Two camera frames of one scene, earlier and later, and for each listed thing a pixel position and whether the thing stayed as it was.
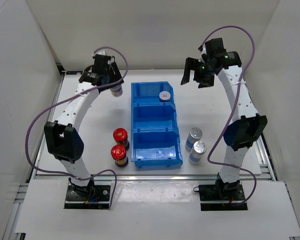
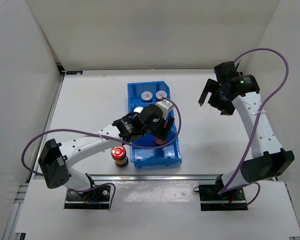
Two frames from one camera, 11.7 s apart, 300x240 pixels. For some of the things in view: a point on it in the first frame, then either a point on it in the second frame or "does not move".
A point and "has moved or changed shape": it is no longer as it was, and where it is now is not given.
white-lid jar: (164, 96) has moved or changed shape
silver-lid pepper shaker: (195, 135) -> (138, 109)
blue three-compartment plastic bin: (155, 137) does not move
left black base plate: (92, 196) does not move
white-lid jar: (116, 90) -> (147, 96)
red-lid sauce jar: (118, 153) does not move
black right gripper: (191, 64) -> (226, 109)
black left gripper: (117, 76) -> (163, 132)
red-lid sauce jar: (120, 135) has moved or changed shape
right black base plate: (222, 196) does not move
